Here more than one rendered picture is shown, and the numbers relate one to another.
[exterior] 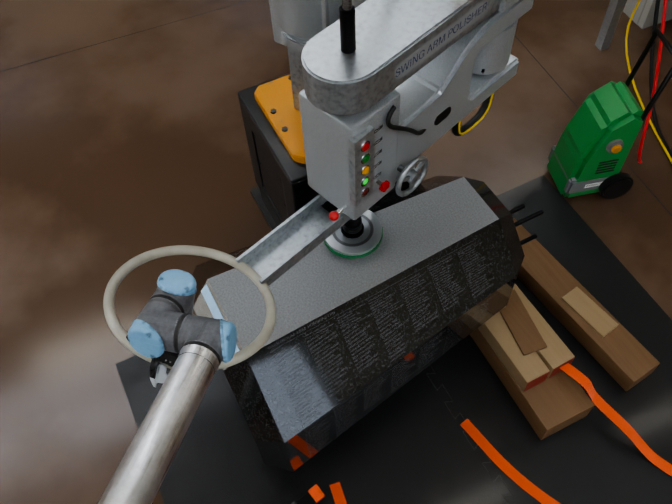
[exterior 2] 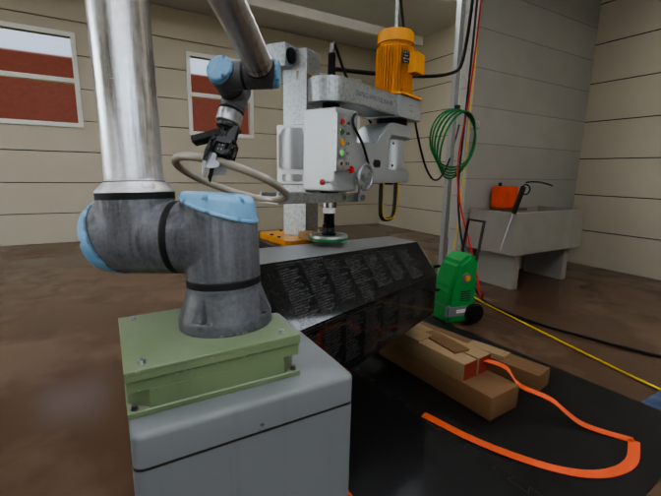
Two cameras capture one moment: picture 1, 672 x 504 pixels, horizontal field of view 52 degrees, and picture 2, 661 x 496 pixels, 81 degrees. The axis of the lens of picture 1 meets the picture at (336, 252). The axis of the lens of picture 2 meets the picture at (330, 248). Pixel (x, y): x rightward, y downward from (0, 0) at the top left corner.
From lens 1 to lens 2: 1.84 m
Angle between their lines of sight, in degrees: 46
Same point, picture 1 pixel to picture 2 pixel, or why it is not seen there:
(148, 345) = (221, 65)
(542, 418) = (484, 393)
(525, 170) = not seen: hidden behind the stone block
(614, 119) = (461, 260)
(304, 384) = (302, 296)
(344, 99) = (331, 87)
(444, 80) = (376, 139)
